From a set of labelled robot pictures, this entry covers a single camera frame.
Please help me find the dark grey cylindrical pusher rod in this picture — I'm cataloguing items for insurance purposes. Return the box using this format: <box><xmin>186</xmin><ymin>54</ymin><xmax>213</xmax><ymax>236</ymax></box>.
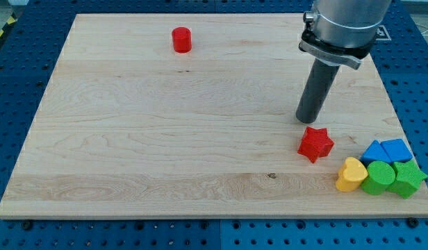
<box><xmin>295</xmin><ymin>59</ymin><xmax>340</xmax><ymax>124</ymax></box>

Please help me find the red star block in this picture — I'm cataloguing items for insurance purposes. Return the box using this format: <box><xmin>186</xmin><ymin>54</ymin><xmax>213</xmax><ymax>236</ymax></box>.
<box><xmin>297</xmin><ymin>126</ymin><xmax>334</xmax><ymax>163</ymax></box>

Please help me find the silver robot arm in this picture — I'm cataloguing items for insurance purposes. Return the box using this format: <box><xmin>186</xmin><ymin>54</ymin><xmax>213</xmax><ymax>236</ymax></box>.
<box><xmin>295</xmin><ymin>0</ymin><xmax>391</xmax><ymax>124</ymax></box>

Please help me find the yellow heart block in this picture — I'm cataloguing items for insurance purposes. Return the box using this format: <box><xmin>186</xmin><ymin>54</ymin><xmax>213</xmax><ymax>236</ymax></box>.
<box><xmin>336</xmin><ymin>157</ymin><xmax>368</xmax><ymax>192</ymax></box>

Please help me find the green star block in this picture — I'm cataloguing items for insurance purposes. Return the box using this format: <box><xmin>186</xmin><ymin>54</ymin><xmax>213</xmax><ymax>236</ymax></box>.
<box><xmin>386</xmin><ymin>160</ymin><xmax>428</xmax><ymax>199</ymax></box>

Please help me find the blue triangle block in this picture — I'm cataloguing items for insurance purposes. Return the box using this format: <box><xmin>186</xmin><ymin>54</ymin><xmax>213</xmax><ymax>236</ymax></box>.
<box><xmin>360</xmin><ymin>140</ymin><xmax>392</xmax><ymax>166</ymax></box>

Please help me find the blue cube block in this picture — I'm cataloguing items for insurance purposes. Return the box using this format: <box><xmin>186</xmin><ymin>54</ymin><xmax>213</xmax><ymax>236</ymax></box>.
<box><xmin>381</xmin><ymin>139</ymin><xmax>413</xmax><ymax>163</ymax></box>

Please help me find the green cylinder block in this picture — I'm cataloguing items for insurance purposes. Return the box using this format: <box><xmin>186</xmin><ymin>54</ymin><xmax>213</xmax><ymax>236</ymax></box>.
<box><xmin>361</xmin><ymin>160</ymin><xmax>396</xmax><ymax>195</ymax></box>

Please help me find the red cylinder block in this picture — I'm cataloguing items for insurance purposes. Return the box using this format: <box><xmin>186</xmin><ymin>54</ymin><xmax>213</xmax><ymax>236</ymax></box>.
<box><xmin>172</xmin><ymin>26</ymin><xmax>192</xmax><ymax>53</ymax></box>

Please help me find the light wooden board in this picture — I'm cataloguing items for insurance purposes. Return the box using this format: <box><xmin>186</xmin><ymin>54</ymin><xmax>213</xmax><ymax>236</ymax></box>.
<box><xmin>0</xmin><ymin>14</ymin><xmax>428</xmax><ymax>219</ymax></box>

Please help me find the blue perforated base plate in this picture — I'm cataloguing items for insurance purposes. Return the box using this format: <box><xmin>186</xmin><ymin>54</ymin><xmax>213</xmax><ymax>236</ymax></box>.
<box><xmin>0</xmin><ymin>0</ymin><xmax>428</xmax><ymax>249</ymax></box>

